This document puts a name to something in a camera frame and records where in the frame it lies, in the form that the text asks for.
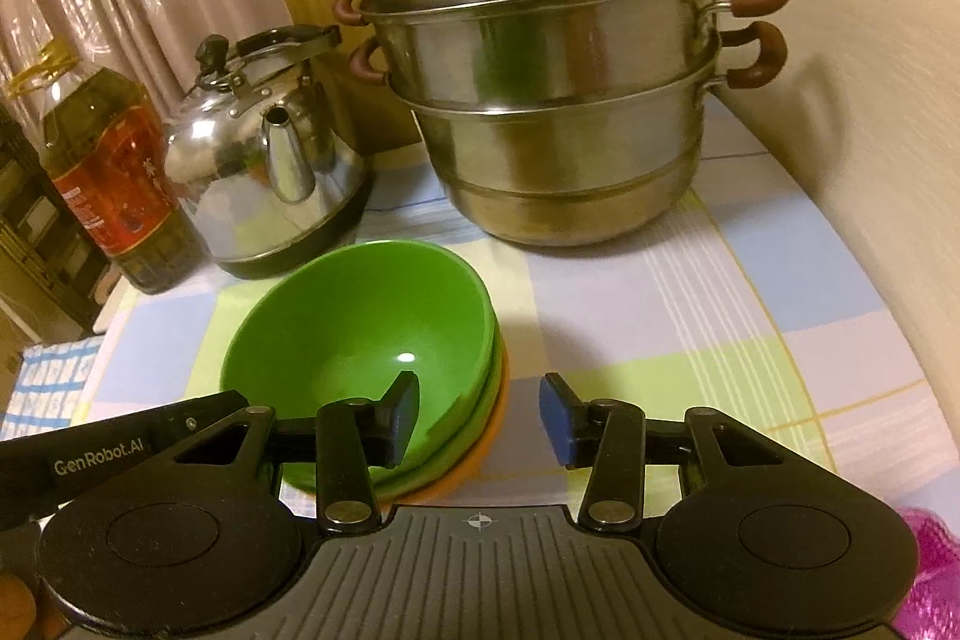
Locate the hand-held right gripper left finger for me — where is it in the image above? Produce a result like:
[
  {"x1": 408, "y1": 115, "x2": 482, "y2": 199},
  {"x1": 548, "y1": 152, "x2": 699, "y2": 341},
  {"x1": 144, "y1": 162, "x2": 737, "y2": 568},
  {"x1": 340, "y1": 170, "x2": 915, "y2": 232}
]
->
[{"x1": 175, "y1": 370, "x2": 421, "y2": 534}]

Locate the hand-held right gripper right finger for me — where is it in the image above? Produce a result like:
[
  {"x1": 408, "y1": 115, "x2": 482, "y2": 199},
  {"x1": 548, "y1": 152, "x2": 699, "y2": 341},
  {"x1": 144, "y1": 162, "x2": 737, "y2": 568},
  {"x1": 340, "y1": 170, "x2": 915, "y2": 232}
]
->
[{"x1": 540, "y1": 372, "x2": 790, "y2": 530}]

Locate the orange plastic bowl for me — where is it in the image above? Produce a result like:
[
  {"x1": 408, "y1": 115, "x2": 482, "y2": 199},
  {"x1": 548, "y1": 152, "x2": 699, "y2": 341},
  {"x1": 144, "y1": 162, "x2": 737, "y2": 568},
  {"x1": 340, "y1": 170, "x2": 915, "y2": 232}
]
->
[{"x1": 390, "y1": 347, "x2": 512, "y2": 507}]

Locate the green plastic bowl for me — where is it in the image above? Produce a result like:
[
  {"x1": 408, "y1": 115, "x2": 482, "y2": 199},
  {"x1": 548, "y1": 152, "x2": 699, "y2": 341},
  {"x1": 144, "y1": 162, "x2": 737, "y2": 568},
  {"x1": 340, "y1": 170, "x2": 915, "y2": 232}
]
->
[
  {"x1": 283, "y1": 325, "x2": 502, "y2": 503},
  {"x1": 220, "y1": 240, "x2": 497, "y2": 461}
]

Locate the large pink glass plate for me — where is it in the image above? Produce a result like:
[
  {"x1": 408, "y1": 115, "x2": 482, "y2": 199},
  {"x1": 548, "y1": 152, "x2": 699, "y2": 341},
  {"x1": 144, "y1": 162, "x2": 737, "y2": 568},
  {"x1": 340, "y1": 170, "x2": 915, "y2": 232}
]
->
[{"x1": 895, "y1": 507, "x2": 960, "y2": 640}]

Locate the blue checked towel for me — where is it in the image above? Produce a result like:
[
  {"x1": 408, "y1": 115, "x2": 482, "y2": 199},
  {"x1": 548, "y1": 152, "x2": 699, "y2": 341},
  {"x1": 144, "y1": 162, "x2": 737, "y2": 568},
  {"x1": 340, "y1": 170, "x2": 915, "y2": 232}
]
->
[{"x1": 0, "y1": 334, "x2": 103, "y2": 443}]

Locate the checked pastel tablecloth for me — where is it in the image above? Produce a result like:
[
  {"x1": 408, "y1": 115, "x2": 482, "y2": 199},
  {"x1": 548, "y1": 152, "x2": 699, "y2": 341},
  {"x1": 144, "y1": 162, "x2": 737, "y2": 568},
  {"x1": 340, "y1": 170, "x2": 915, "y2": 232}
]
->
[{"x1": 75, "y1": 92, "x2": 931, "y2": 515}]

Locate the dark storage rack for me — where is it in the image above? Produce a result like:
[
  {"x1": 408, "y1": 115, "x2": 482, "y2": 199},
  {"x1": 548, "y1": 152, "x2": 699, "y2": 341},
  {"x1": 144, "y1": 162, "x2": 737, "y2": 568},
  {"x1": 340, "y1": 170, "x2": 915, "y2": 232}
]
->
[{"x1": 0, "y1": 106, "x2": 115, "y2": 327}]

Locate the cooking oil bottle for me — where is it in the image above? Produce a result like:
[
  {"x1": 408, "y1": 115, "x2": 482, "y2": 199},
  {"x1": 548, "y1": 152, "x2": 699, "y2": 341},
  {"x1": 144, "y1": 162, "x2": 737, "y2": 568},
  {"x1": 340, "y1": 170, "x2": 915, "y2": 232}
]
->
[{"x1": 7, "y1": 36, "x2": 205, "y2": 296}]

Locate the stainless steel kettle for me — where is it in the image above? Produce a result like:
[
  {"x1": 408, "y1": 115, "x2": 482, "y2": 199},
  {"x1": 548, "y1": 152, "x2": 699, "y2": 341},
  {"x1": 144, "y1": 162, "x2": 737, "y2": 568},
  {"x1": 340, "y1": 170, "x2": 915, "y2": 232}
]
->
[{"x1": 163, "y1": 26, "x2": 374, "y2": 281}]

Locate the stainless steel steamer pot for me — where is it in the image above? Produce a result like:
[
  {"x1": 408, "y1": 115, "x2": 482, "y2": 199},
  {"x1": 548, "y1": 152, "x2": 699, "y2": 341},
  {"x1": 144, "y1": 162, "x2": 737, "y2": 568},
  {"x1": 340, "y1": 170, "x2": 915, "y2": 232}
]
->
[{"x1": 334, "y1": 0, "x2": 800, "y2": 249}]

